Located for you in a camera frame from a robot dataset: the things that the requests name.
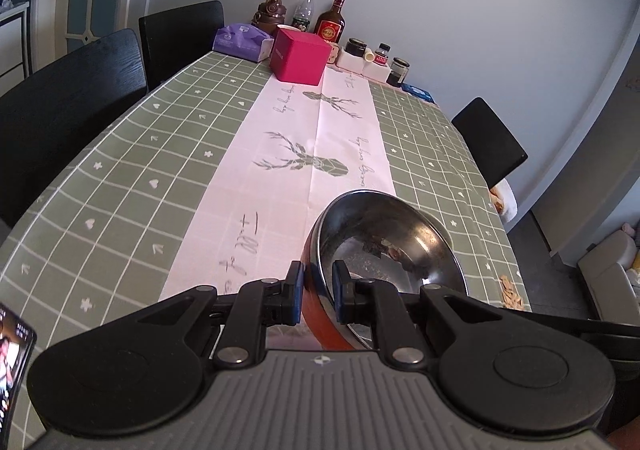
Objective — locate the cream small tube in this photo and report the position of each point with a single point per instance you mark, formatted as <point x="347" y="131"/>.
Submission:
<point x="368" y="55"/>

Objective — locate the white box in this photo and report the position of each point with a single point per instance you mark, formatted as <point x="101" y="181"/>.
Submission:
<point x="375" y="72"/>
<point x="349" y="63"/>

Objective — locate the pink box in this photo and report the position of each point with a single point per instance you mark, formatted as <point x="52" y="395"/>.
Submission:
<point x="300" y="54"/>

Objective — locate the pile of seeds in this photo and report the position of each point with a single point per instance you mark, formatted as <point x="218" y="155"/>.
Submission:
<point x="512" y="292"/>

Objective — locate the yellow cushion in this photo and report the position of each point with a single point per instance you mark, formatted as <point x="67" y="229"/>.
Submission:
<point x="635" y="267"/>

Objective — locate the white deer print table runner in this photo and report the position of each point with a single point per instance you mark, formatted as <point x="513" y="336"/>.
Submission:
<point x="300" y="129"/>

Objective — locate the green checkered tablecloth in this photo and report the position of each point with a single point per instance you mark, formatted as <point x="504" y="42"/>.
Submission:
<point x="125" y="169"/>

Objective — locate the brown flask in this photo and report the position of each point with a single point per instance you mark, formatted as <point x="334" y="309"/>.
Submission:
<point x="269" y="14"/>

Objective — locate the white snack bag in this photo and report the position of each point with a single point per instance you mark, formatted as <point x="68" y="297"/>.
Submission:
<point x="507" y="200"/>

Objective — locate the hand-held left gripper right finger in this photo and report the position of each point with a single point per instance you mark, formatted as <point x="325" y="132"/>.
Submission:
<point x="340" y="291"/>

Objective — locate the small wooden box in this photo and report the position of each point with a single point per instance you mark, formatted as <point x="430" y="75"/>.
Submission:
<point x="333" y="54"/>

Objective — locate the beige sofa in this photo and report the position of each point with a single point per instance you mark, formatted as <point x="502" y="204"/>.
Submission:
<point x="607" y="275"/>

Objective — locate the white cabinet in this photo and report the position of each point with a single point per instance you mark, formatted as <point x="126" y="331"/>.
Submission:
<point x="12" y="44"/>

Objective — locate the black lid jar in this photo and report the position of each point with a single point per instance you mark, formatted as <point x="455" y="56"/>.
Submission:
<point x="356" y="48"/>

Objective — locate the brown liquor bottle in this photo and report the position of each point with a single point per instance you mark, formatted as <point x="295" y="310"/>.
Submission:
<point x="332" y="24"/>

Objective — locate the black chair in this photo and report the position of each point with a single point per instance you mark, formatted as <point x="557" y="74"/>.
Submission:
<point x="180" y="39"/>
<point x="65" y="119"/>
<point x="492" y="139"/>

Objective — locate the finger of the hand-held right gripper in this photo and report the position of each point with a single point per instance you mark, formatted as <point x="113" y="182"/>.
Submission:
<point x="590" y="325"/>

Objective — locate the purple tissue pack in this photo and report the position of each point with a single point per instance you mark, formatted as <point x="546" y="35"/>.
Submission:
<point x="240" y="42"/>

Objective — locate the smartphone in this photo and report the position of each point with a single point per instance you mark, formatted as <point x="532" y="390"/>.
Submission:
<point x="15" y="370"/>

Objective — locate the clear plastic water bottle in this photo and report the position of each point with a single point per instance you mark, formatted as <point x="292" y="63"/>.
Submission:
<point x="302" y="14"/>

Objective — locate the orange stainless steel bowl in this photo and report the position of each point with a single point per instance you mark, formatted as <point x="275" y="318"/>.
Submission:
<point x="390" y="230"/>

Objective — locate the red label jar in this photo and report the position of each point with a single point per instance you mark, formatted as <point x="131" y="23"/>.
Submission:
<point x="382" y="54"/>

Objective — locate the blue packet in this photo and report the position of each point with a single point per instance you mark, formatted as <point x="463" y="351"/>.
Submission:
<point x="417" y="93"/>

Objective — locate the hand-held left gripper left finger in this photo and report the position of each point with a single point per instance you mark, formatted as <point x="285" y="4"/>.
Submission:
<point x="297" y="291"/>

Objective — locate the dark glass jar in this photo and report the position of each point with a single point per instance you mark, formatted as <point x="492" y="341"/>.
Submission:
<point x="397" y="72"/>

